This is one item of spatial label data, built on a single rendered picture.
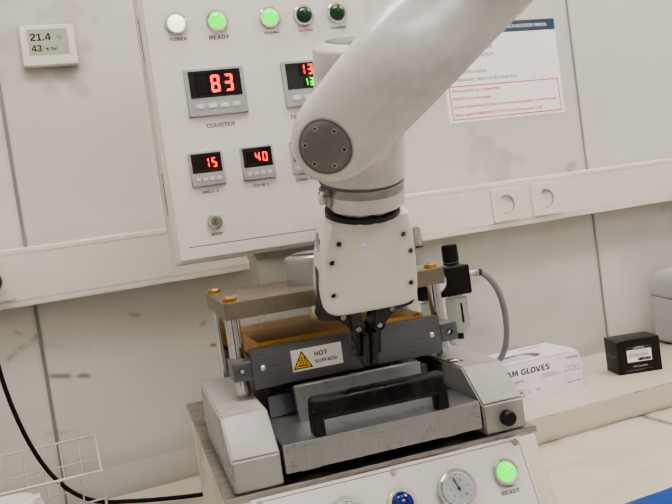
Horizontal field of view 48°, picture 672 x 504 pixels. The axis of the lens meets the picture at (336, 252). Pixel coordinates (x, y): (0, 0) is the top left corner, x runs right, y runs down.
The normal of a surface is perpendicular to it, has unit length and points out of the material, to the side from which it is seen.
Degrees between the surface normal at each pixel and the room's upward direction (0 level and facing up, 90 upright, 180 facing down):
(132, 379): 90
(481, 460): 65
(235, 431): 41
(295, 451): 90
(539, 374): 90
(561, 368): 90
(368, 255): 110
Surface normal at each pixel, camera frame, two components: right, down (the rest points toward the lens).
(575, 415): 0.35, 0.00
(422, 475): 0.19, -0.41
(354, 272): 0.31, 0.35
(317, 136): -0.41, 0.29
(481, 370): 0.07, -0.74
